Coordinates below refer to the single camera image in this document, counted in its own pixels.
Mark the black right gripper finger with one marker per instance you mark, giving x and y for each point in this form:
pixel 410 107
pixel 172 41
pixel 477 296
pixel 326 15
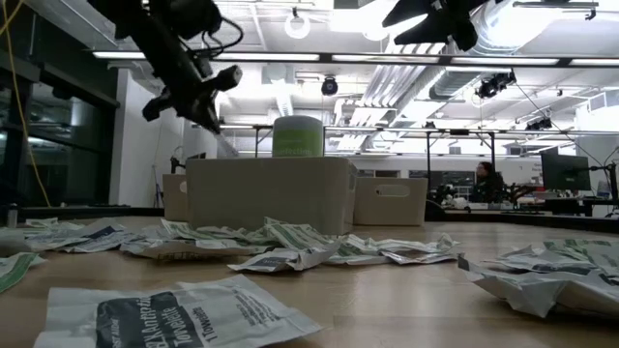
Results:
pixel 435 30
pixel 411 12

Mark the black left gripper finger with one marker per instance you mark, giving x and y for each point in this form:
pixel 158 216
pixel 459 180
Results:
pixel 196 116
pixel 212 111

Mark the large dark print packet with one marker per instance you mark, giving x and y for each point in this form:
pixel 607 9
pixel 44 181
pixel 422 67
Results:
pixel 532 290

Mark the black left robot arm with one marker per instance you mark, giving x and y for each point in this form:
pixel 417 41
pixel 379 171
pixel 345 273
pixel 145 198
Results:
pixel 145 34

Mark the small black monitor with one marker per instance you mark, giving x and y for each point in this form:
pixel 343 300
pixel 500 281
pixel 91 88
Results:
pixel 198 154

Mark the black monitor stand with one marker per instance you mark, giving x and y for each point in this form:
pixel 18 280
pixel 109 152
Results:
pixel 176 165

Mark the white light strip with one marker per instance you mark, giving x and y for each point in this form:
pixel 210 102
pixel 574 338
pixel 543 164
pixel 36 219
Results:
pixel 116 55
pixel 595 62
pixel 382 58
pixel 271 56
pixel 503 61

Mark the silver ceiling pipes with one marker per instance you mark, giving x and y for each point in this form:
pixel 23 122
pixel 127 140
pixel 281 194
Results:
pixel 387 92

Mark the white plastic storage bin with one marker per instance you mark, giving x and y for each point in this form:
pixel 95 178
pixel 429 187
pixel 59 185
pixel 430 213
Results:
pixel 174 203
pixel 271 198
pixel 392 212

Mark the green wipes canister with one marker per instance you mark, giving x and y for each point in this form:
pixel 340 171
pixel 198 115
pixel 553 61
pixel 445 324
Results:
pixel 297 140

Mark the round white ceiling lamp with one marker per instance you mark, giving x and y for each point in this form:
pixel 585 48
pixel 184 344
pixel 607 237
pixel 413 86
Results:
pixel 297 26

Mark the long white packet tan underside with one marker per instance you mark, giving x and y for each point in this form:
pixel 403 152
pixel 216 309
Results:
pixel 193 249

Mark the small black ceiling device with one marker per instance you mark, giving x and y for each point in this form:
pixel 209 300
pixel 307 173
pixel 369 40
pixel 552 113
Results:
pixel 539 124

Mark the black background ledge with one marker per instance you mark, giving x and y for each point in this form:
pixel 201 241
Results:
pixel 97 211

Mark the dark glass partition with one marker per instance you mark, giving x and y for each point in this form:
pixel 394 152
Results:
pixel 63 169

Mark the blue print white packet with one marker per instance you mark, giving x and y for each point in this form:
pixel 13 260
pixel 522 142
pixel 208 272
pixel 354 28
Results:
pixel 104 234

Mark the person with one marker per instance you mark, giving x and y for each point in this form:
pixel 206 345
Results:
pixel 486 186

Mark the crumpled blue print packet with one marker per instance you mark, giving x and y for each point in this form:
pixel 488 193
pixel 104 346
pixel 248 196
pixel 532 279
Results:
pixel 275 262

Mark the plain white packet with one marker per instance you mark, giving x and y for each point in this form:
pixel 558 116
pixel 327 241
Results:
pixel 53 239

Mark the black computer monitor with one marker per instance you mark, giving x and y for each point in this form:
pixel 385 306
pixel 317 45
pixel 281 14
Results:
pixel 566 171

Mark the small silver cylinder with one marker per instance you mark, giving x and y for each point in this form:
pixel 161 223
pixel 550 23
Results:
pixel 12 215

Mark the large antiseptic towelette packet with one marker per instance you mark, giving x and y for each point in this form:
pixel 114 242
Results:
pixel 145 319

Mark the crumpled white packet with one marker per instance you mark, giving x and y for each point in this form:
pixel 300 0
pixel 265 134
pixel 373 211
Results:
pixel 12 244

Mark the dark background desk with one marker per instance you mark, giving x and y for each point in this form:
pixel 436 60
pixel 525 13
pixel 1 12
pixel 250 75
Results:
pixel 556 221

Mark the dark print white packet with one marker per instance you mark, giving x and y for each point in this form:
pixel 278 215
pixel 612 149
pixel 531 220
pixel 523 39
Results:
pixel 546 263

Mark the large spiral ceiling duct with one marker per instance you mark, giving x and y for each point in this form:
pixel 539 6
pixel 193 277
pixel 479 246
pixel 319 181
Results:
pixel 454 84

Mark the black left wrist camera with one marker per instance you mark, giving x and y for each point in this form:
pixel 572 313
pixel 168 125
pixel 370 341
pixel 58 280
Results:
pixel 193 19

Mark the black ceiling camera cluster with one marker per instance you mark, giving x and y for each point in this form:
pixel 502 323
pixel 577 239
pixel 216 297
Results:
pixel 493 86

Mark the black overhead frame beam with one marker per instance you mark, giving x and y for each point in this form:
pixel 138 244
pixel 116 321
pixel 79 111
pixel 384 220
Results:
pixel 326 57

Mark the black dome ceiling camera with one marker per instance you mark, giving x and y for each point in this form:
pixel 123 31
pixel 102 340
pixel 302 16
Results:
pixel 330 86

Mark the black metal workstation frame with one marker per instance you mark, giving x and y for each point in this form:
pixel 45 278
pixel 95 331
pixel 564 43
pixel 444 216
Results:
pixel 428 145

